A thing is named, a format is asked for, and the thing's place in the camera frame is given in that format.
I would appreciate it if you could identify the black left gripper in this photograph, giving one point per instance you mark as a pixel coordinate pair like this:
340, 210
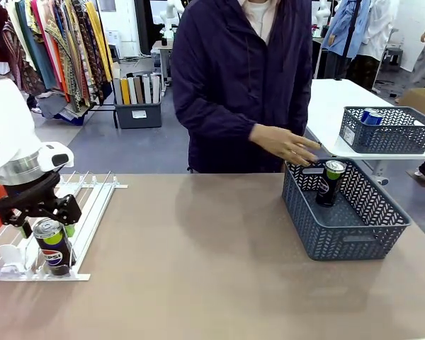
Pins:
32, 196

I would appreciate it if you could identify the black green Pepsi can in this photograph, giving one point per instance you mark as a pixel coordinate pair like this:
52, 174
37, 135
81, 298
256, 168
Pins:
327, 191
55, 255

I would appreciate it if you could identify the blue-grey plastic lattice basket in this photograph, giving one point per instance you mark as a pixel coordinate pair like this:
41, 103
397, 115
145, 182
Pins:
340, 244
393, 140

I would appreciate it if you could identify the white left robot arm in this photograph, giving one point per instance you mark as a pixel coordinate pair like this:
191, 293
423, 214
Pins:
7, 117

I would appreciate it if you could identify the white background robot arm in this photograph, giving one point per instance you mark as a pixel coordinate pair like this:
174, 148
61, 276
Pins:
326, 12
169, 17

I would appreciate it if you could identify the person's right hand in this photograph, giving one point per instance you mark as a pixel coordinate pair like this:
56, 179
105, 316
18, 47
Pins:
280, 141

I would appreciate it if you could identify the blue floor crate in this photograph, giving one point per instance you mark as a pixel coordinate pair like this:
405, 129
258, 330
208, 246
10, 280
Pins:
69, 117

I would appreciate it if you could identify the grey plastic storage bin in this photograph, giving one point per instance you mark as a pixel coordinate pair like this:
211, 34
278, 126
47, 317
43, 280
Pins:
138, 115

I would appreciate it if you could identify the grey material roll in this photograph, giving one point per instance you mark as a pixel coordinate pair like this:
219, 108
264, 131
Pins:
118, 92

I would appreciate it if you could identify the yellow material roll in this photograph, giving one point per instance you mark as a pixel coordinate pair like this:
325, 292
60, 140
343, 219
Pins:
125, 90

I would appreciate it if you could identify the white material roll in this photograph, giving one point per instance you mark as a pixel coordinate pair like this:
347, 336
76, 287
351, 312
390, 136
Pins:
132, 90
156, 88
147, 89

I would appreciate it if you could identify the brown material roll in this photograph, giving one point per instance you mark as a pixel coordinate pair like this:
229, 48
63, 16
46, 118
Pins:
139, 90

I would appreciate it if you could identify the patterned hanging garment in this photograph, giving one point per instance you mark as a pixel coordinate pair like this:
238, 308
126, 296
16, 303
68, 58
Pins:
62, 53

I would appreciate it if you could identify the green hanging garment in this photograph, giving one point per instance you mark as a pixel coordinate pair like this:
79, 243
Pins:
35, 49

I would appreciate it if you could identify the yellow hanging garment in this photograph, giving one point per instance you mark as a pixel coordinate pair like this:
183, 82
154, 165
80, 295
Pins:
99, 39

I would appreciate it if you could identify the grey background cart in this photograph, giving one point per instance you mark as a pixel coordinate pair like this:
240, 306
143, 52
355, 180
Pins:
163, 53

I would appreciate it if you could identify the person in navy jacket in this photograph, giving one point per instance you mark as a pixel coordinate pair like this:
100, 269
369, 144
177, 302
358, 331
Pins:
216, 88

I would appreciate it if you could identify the white side table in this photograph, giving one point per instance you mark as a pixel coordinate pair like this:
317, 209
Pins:
333, 106

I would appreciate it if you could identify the brown patterned skirt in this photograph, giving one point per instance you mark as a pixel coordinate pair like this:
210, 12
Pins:
365, 72

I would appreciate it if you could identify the light blue hanging shirt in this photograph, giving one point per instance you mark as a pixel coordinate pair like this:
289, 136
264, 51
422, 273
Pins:
343, 28

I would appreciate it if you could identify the black stand pole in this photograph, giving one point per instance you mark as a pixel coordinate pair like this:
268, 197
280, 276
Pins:
350, 32

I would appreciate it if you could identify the white hanging coat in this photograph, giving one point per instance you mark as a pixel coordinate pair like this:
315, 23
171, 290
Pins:
379, 28

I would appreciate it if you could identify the grey step stool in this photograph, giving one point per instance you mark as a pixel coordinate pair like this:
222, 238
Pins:
393, 49

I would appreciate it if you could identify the brown cardboard box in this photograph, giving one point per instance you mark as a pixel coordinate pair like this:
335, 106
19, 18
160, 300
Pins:
421, 102

